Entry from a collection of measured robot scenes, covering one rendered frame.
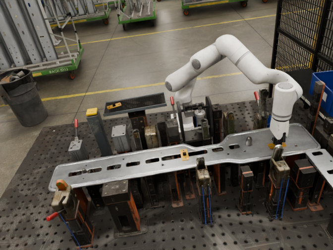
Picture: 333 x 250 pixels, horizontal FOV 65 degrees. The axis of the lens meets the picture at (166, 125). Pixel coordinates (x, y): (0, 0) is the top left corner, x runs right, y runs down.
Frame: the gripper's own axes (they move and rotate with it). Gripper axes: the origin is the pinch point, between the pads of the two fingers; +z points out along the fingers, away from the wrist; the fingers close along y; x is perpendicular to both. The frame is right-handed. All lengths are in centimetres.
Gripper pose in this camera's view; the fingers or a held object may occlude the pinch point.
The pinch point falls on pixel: (277, 141)
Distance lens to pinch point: 142.6
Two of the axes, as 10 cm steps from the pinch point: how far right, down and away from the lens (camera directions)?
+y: 1.0, 5.8, -8.1
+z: 1.4, 8.0, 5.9
